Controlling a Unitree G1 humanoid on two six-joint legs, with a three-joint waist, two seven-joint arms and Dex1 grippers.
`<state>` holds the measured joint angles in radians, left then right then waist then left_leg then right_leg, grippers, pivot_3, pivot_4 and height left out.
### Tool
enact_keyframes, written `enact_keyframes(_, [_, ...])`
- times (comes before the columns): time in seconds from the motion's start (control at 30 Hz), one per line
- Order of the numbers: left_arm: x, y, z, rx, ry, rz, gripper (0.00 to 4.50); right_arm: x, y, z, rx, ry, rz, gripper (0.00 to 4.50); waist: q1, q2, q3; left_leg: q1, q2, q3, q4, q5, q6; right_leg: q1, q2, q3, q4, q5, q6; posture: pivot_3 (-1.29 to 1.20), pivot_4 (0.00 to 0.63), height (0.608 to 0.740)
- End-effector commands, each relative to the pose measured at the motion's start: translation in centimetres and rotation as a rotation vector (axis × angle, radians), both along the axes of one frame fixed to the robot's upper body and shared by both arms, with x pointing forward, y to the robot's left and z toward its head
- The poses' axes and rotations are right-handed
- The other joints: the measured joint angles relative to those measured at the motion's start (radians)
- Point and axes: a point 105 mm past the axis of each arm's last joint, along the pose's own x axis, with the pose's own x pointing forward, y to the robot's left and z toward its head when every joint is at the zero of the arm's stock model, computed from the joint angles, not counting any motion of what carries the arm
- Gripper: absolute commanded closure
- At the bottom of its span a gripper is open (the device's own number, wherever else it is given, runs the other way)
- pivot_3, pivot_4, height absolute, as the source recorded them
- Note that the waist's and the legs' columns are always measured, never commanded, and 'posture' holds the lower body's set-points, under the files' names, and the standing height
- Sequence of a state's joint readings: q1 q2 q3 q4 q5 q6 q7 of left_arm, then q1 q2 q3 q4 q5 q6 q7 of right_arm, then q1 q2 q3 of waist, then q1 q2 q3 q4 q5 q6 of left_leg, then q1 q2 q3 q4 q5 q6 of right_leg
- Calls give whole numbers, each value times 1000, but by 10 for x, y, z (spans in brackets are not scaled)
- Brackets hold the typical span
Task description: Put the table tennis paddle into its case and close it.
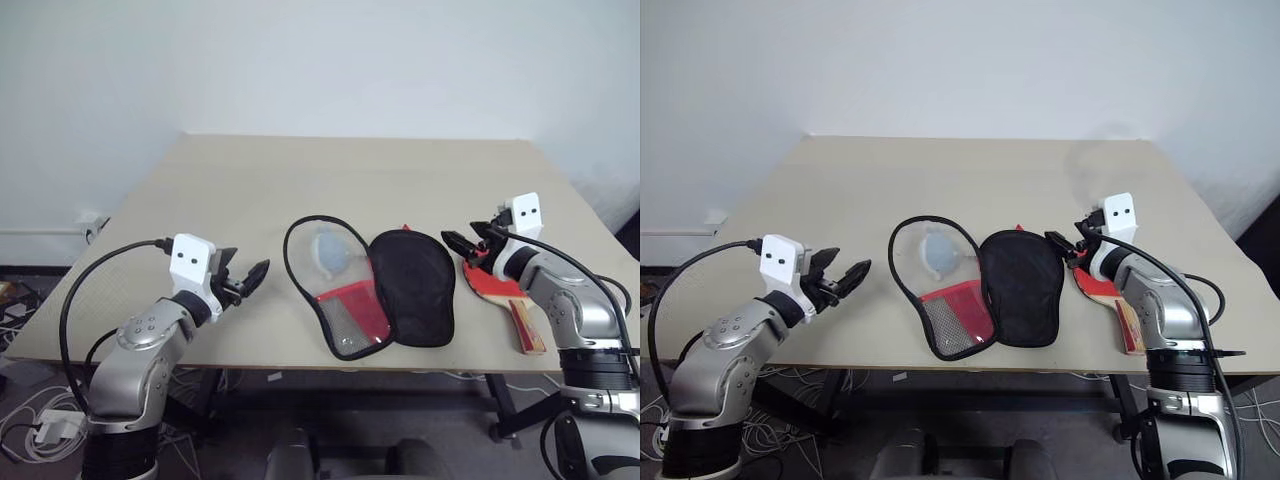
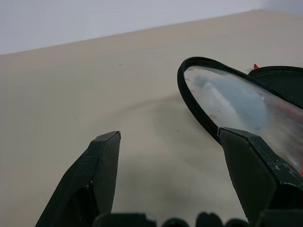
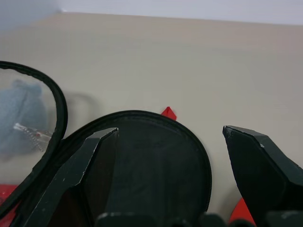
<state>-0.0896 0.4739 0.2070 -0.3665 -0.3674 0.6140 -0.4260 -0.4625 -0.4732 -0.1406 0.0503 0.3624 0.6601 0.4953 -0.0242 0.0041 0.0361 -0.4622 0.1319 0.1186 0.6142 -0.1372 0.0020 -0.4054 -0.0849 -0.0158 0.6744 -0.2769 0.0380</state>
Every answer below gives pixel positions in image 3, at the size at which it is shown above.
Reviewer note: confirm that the red object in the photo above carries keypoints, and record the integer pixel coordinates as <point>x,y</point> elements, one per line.
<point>239,212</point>

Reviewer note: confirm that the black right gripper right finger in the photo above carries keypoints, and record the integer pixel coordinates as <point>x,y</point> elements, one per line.
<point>265,170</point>

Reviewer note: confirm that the red and black paddle case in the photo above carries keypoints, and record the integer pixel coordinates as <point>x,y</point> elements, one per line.
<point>62,101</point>

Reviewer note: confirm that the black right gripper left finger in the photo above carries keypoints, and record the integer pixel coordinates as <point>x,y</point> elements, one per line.
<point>71,170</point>

